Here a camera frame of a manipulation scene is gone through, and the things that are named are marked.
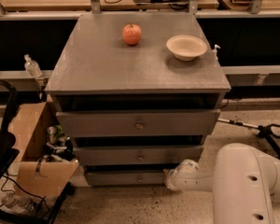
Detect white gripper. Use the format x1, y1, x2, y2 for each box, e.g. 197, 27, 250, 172
164, 159, 199, 191

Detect grey bottom drawer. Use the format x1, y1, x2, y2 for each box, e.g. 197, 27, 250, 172
85, 163, 177, 187

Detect grey drawer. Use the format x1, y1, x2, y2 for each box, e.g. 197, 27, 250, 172
74, 146, 203, 165
57, 109, 219, 137
85, 163, 177, 187

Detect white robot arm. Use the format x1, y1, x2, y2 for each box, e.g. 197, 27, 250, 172
164, 143, 280, 224

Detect grey middle drawer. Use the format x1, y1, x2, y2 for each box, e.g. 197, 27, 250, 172
74, 146, 203, 165

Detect grey top drawer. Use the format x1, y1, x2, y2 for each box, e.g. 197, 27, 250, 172
57, 109, 219, 137

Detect grey drawer cabinet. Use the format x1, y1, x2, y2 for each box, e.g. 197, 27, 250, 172
44, 12, 232, 188

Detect black floor stand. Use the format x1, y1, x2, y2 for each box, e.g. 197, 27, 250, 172
218, 119, 280, 160

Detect white pump bottle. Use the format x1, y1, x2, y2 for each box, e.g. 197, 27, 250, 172
212, 44, 221, 60

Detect white paper bowl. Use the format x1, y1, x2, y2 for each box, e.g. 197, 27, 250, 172
166, 35, 207, 62

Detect cans inside cardboard box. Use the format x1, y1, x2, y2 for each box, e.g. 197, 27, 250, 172
43, 125, 75, 162

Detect brown cardboard box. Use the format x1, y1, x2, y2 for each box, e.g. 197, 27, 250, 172
10, 103, 78, 197

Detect red apple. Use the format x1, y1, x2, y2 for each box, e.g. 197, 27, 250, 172
122, 23, 142, 46

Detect clear sanitizer bottle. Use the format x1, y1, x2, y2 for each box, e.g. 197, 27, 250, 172
24, 54, 42, 78

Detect black cart frame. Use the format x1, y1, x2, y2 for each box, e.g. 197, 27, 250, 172
0, 80, 75, 224

